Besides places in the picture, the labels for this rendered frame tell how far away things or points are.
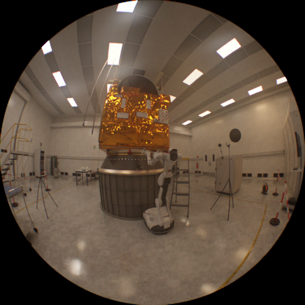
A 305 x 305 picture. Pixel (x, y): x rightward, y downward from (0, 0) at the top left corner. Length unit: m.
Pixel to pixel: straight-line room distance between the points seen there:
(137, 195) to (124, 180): 0.45
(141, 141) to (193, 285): 2.98
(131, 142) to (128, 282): 2.73
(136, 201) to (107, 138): 1.67
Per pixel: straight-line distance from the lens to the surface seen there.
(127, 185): 2.22
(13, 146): 7.73
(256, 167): 7.82
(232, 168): 4.02
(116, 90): 3.23
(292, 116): 4.74
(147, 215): 2.02
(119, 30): 3.99
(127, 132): 2.49
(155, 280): 1.52
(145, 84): 3.69
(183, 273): 1.59
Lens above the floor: 1.45
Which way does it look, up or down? 5 degrees up
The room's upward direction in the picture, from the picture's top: straight up
